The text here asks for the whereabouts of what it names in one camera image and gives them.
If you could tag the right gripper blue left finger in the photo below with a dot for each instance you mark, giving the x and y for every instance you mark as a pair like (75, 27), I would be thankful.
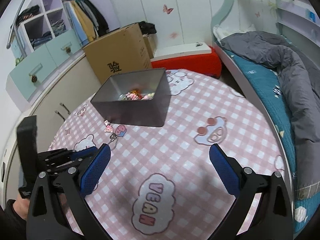
(81, 183)

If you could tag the teal bed sheet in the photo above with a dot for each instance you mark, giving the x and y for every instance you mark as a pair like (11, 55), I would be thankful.
(265, 83)

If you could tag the purple stair shelf unit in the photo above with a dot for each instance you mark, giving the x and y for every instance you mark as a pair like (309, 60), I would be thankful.
(40, 22)

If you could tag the grey duvet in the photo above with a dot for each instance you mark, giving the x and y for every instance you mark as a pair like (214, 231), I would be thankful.
(298, 77)

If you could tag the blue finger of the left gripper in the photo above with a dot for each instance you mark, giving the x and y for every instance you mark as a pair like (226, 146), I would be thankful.
(83, 153)

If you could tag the grey metal tin box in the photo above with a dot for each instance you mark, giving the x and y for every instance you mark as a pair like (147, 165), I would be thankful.
(150, 110)

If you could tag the tall cardboard box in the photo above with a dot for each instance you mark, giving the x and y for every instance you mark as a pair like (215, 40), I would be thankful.
(120, 51)

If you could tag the pink bear charm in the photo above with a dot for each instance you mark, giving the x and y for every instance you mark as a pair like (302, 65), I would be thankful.
(132, 96)

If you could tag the teal drawer cabinet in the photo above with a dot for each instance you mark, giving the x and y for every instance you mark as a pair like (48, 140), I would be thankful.
(28, 79)

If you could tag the pink butterfly sticker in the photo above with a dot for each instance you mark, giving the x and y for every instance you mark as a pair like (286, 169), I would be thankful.
(167, 10)

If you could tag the cream lower cabinet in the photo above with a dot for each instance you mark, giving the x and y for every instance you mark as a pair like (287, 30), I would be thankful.
(68, 90)

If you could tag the red storage bench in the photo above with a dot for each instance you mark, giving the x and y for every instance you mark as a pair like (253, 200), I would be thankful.
(207, 64)

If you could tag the white wardrobe doors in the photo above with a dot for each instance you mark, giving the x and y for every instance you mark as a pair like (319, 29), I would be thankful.
(189, 22)

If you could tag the person left hand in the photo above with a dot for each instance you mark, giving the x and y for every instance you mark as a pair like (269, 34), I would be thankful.
(21, 207)

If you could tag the pink checkered tablecloth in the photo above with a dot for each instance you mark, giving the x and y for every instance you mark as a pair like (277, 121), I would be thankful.
(160, 183)

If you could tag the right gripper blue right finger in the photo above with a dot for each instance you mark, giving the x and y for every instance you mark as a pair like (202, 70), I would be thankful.
(240, 182)

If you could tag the teal bunk bed frame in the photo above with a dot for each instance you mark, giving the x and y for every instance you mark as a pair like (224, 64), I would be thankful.
(241, 16)

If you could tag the purple wall shelves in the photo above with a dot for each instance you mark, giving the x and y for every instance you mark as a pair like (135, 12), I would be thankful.
(301, 17)

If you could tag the hanging clothes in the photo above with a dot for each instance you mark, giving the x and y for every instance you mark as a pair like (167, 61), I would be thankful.
(86, 20)

